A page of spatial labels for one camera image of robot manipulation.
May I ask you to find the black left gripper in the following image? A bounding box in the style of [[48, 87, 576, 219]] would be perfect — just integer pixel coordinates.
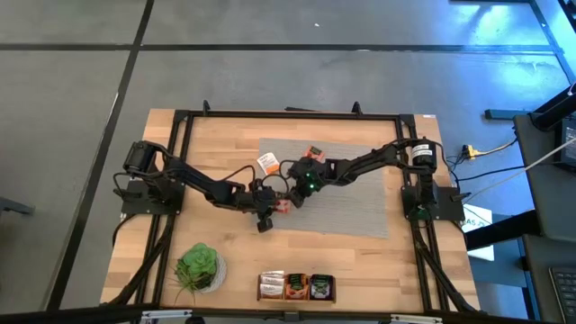
[[245, 184, 293, 215]]

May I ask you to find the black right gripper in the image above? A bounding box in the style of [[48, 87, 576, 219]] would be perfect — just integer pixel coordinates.
[[287, 157, 338, 210]]

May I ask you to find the grey woven placemat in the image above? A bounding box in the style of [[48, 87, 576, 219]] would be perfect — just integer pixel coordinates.
[[257, 137, 391, 240]]

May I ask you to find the green succulent in white pot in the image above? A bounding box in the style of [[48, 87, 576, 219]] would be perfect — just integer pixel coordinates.
[[172, 241, 229, 303]]

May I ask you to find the white paper sign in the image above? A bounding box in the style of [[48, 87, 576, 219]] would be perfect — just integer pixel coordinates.
[[460, 202, 496, 263]]

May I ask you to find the black desk leg beam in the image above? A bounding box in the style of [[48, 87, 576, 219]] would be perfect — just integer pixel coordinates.
[[464, 209, 542, 252]]

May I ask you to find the teal metal bar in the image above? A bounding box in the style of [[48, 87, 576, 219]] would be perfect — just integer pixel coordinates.
[[483, 108, 533, 122]]

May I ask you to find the dark grey desk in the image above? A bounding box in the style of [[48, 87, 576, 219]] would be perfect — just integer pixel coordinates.
[[512, 112, 576, 324]]

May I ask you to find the black overhead beam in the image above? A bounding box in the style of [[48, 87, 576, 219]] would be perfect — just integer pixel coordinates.
[[0, 303, 576, 324]]

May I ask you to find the grey chair base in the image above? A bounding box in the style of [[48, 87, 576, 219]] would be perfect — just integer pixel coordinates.
[[0, 195, 36, 218]]

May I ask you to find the black monitor bar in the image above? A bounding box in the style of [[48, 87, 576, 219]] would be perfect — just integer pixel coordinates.
[[529, 82, 576, 132]]

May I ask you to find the black desk monitor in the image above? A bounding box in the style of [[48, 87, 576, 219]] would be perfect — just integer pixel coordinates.
[[559, 115, 576, 171]]

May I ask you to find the black laptop keyboard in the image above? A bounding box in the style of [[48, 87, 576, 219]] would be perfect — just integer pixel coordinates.
[[547, 265, 576, 324]]

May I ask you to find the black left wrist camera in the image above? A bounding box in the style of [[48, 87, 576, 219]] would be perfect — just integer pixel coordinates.
[[256, 211, 275, 234]]

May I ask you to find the black left camera cable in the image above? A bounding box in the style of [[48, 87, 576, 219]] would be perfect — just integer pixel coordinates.
[[222, 162, 296, 193]]

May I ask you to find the black aluminium table frame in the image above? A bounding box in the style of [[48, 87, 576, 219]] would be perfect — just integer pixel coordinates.
[[99, 99, 482, 316]]

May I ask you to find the silver beam bracket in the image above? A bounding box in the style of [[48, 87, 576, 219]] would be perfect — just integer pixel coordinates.
[[140, 309, 194, 321], [389, 313, 446, 324]]

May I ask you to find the black power cable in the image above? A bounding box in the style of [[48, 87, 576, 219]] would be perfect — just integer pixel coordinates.
[[438, 152, 528, 188]]

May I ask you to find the beige power cable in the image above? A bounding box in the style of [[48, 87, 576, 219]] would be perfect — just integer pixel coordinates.
[[475, 138, 519, 157]]

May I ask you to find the white cable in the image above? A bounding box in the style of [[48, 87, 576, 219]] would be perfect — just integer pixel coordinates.
[[463, 136, 576, 204]]

